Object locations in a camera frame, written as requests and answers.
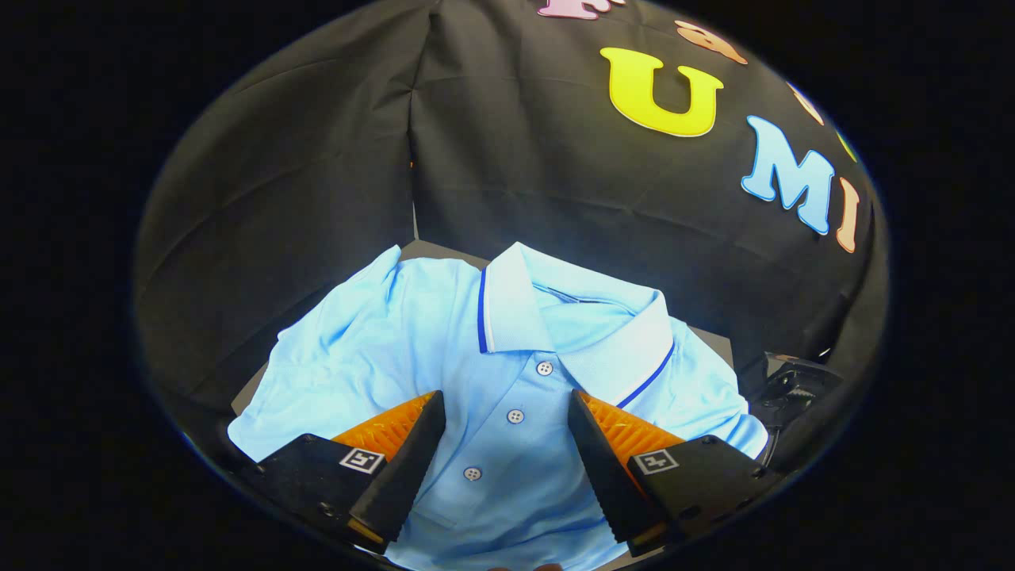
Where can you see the black backdrop cloth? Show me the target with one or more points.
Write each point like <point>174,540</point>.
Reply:
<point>515,159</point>

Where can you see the light blue polo shirt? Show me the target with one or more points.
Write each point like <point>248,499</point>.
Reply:
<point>515,373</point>

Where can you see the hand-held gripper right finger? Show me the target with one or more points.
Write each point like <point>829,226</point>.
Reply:
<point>607,476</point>

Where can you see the grey and black cabinet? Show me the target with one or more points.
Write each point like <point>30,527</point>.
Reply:
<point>440,254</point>

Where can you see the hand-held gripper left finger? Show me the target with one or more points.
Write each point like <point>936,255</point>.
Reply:
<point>400,476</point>

